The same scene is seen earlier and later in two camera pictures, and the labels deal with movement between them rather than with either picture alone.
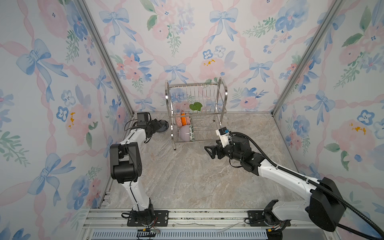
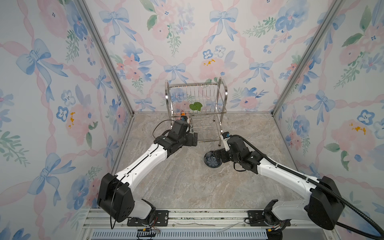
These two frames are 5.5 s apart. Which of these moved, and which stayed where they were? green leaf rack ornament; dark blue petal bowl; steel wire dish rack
Moved: dark blue petal bowl
Stayed: green leaf rack ornament; steel wire dish rack
